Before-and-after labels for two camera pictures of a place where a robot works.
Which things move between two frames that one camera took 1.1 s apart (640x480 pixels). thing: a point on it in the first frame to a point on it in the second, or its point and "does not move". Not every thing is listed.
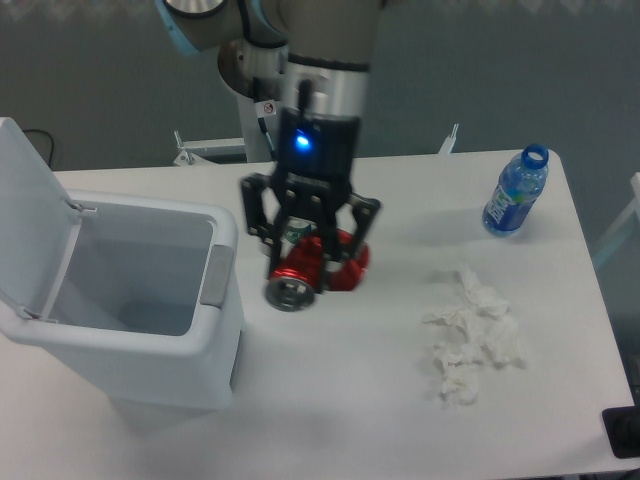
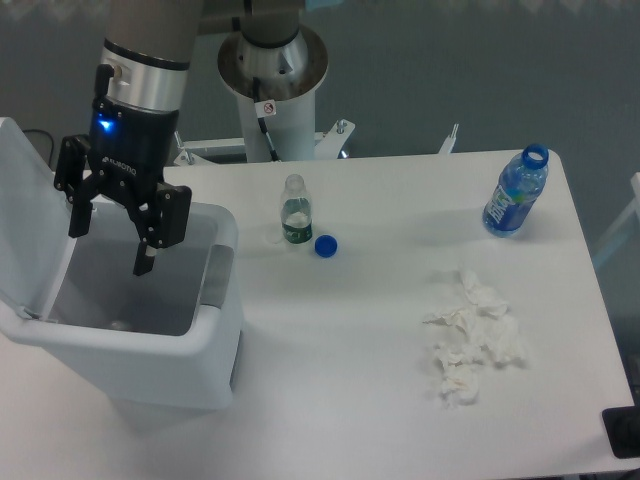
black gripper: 317,151 to 130,146
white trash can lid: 37,223 does not move
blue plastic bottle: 520,183 does not move
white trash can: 149,303 does not move
